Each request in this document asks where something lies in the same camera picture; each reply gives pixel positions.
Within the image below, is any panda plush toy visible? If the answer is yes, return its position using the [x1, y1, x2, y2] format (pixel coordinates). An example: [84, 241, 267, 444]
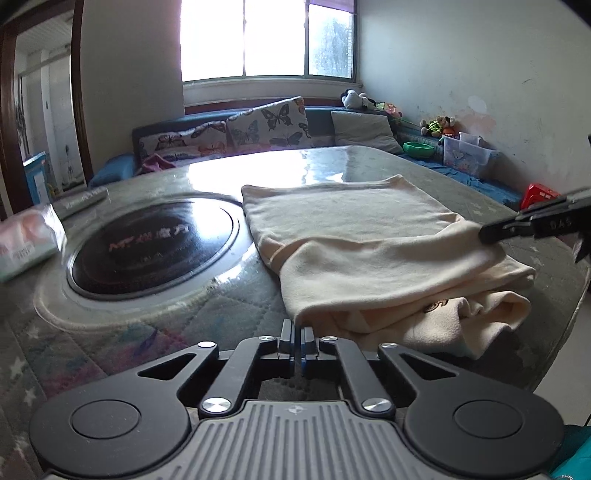
[340, 89, 377, 110]

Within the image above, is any blue corner sofa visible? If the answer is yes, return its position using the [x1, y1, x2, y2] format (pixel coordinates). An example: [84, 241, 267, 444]
[88, 105, 525, 210]

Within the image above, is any window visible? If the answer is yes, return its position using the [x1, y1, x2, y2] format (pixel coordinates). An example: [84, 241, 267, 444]
[180, 0, 360, 84]

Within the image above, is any red plastic stool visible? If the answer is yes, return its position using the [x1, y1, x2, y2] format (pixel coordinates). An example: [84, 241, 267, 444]
[521, 182, 561, 210]

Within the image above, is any teal cloth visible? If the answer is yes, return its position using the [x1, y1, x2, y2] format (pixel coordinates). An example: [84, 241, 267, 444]
[549, 425, 591, 480]

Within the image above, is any purple cloth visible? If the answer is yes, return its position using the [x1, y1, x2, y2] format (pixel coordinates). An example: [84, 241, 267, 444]
[139, 154, 178, 175]

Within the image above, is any round black induction cooktop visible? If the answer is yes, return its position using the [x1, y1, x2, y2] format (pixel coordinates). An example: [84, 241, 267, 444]
[66, 198, 241, 300]

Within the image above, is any grey pillow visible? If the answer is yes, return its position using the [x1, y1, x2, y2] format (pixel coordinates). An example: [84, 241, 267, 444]
[331, 111, 404, 155]

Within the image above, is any white tissue pack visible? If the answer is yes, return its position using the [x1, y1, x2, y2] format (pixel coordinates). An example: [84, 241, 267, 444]
[0, 203, 68, 283]

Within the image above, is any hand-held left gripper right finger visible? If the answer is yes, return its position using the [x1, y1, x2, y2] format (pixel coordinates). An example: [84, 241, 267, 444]
[299, 325, 458, 419]

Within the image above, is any clear plastic storage box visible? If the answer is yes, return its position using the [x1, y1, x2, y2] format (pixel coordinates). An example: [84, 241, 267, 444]
[438, 132, 499, 178]

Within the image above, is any grey remote control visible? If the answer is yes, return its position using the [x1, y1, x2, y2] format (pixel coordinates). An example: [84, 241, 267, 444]
[53, 187, 110, 220]

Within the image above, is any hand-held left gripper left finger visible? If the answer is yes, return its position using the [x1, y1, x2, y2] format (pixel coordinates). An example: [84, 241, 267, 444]
[134, 318, 296, 418]

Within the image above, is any large butterfly print pillow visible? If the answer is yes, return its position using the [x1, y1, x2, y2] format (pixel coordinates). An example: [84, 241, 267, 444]
[225, 96, 311, 151]

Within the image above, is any cream garment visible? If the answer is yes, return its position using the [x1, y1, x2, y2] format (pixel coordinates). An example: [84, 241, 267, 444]
[241, 174, 536, 361]

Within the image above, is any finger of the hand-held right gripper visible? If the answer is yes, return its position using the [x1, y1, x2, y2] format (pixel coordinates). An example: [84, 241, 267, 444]
[479, 211, 537, 245]

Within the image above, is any blue patterned sofa cover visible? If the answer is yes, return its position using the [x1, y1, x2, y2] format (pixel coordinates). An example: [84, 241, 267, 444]
[399, 154, 525, 208]

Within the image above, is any dark wooden door frame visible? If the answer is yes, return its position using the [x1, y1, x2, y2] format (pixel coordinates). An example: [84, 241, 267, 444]
[0, 0, 93, 222]

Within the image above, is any blue bathroom cabinet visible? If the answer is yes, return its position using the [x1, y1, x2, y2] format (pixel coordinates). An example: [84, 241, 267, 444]
[23, 152, 58, 204]

